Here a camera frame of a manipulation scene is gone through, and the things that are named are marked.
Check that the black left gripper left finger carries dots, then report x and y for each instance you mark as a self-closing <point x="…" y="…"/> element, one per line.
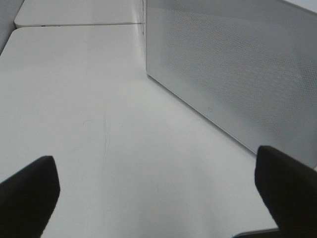
<point x="28" y="199"/>

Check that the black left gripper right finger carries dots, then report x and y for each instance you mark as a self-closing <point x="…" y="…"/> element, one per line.
<point x="288" y="189"/>

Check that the white microwave door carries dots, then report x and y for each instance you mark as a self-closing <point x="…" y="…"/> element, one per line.
<point x="248" y="66"/>

